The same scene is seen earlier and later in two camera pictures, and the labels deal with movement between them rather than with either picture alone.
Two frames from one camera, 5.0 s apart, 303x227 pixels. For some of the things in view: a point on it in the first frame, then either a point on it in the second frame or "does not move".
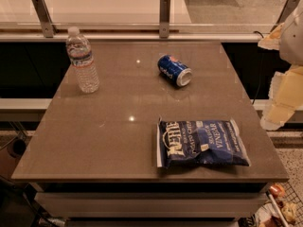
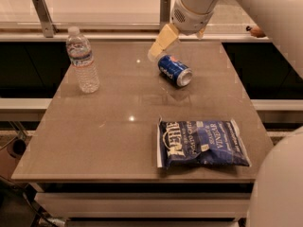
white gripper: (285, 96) -> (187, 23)
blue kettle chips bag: (185, 143) does not move
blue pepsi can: (174, 70) does not move
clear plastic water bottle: (80, 51) does not move
